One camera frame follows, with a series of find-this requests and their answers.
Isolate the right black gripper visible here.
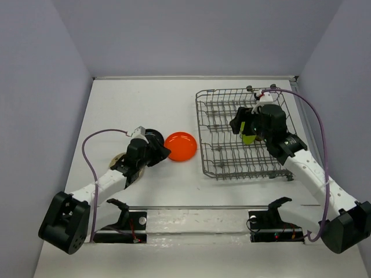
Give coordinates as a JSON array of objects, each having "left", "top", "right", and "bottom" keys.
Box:
[{"left": 230, "top": 106, "right": 271, "bottom": 142}]

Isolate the lime green plate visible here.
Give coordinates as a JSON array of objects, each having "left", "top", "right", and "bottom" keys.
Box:
[{"left": 239, "top": 122, "right": 256, "bottom": 145}]

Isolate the orange plate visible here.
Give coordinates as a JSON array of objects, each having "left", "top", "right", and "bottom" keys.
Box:
[{"left": 165, "top": 131, "right": 197, "bottom": 162}]

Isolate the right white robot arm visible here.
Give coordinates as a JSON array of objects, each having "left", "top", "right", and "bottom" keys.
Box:
[{"left": 230, "top": 104, "right": 370, "bottom": 254}]

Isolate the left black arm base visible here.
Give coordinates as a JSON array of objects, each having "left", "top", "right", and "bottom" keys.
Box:
[{"left": 92, "top": 198, "right": 147, "bottom": 244}]

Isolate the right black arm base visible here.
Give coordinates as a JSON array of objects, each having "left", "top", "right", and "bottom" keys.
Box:
[{"left": 246, "top": 197, "right": 306, "bottom": 243}]

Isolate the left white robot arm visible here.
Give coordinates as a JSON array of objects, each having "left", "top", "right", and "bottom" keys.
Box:
[{"left": 38, "top": 127, "right": 171, "bottom": 254}]

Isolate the black plate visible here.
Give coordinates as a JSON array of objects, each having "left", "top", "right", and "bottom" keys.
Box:
[{"left": 144, "top": 129, "right": 165, "bottom": 145}]

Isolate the cream plate with floral marks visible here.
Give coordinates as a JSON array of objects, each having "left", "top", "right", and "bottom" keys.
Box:
[{"left": 108, "top": 152, "right": 144, "bottom": 178}]

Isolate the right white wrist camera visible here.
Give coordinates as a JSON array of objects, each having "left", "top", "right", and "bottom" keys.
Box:
[{"left": 252, "top": 90, "right": 274, "bottom": 114}]

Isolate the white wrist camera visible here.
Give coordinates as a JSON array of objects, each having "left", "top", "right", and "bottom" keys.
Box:
[
  {"left": 252, "top": 90, "right": 274, "bottom": 114},
  {"left": 126, "top": 126, "right": 146, "bottom": 140}
]

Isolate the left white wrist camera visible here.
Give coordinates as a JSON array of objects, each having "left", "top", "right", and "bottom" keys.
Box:
[{"left": 126, "top": 126, "right": 146, "bottom": 140}]

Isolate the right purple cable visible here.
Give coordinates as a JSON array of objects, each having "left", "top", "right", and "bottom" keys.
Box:
[{"left": 262, "top": 89, "right": 331, "bottom": 243}]

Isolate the grey wire dish rack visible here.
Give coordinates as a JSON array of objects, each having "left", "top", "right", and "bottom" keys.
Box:
[{"left": 195, "top": 86, "right": 293, "bottom": 181}]

